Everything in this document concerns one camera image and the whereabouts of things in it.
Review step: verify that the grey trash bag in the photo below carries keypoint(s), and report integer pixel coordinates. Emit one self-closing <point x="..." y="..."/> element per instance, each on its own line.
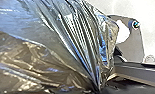
<point x="43" y="50"/>

